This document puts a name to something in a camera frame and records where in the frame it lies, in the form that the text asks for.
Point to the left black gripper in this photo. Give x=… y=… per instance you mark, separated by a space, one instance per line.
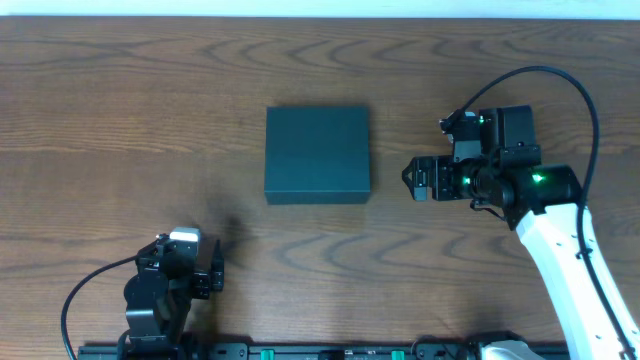
x=202 y=283

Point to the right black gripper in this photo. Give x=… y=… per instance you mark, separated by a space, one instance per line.
x=441 y=167

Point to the dark green box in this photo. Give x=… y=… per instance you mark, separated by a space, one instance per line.
x=317 y=155

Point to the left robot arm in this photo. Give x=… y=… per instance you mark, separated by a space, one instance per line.
x=159 y=299

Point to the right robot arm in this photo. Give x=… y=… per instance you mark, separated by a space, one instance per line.
x=561 y=240

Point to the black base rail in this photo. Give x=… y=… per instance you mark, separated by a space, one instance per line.
x=241 y=351

